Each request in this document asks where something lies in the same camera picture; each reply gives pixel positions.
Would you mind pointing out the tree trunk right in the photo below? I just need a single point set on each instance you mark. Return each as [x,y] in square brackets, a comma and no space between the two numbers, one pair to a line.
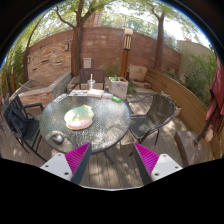
[159,44]

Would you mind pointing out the dark wooden chair back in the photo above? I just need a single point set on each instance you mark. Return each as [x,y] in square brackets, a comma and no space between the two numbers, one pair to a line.
[98,75]

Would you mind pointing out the green bottle on table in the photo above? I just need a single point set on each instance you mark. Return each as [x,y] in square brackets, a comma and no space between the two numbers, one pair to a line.
[116,99]

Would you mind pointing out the plastic cup with straw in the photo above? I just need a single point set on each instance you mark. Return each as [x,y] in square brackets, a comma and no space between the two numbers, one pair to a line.
[91,82]

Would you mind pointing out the round glass patio table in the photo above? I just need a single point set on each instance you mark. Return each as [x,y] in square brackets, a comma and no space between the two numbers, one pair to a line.
[109,125]

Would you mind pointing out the white square planter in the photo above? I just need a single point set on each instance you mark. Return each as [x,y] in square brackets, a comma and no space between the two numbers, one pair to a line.
[118,86]

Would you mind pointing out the tree trunk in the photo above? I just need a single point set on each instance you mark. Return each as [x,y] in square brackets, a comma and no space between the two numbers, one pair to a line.
[83,9]
[159,44]

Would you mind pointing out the open book on table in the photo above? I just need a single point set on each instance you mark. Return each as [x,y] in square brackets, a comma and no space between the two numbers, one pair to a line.
[91,93]

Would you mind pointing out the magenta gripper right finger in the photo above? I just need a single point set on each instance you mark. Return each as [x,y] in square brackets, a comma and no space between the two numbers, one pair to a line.
[153,166]

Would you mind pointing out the black metal chair left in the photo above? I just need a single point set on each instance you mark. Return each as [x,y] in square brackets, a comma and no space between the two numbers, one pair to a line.
[24,126]

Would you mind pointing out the white wall box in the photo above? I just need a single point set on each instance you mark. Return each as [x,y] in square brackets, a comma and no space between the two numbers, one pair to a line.
[87,63]

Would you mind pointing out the folded red patio umbrella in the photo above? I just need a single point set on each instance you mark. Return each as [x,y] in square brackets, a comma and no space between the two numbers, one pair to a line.
[216,107]

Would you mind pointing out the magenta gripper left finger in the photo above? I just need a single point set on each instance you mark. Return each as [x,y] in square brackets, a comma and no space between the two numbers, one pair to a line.
[70,166]

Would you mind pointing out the tall wooden lamp post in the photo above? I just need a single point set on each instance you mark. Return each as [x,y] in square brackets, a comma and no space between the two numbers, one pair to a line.
[126,51]

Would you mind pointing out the tree trunk centre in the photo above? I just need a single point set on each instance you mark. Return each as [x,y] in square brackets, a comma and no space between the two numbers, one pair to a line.
[83,9]

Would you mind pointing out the black mesh chair right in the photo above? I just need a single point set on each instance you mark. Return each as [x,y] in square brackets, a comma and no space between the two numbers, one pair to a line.
[160,113]

